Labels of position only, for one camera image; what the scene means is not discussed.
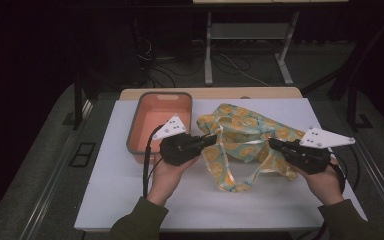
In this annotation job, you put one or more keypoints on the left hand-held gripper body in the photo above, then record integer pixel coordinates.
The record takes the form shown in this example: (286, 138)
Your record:
(180, 146)

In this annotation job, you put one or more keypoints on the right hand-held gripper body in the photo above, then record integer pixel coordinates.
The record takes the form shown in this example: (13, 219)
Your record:
(308, 155)

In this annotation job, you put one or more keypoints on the citrus print cloth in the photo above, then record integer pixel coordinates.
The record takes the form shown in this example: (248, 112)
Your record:
(246, 140)

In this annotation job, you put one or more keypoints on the person's right hand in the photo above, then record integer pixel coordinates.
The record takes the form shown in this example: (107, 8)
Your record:
(323, 186)

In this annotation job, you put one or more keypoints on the person's left hand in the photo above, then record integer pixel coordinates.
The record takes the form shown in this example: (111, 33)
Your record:
(166, 180)

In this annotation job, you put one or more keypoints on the pink plastic basket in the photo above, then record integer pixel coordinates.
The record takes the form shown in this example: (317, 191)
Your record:
(160, 120)

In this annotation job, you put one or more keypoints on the black metal stand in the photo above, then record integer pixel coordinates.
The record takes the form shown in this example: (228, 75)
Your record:
(353, 83)

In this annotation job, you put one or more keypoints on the black floor socket frame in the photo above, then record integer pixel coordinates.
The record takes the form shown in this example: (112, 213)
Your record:
(82, 154)

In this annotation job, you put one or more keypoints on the grey metal desk frame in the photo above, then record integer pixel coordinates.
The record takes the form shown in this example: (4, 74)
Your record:
(246, 31)

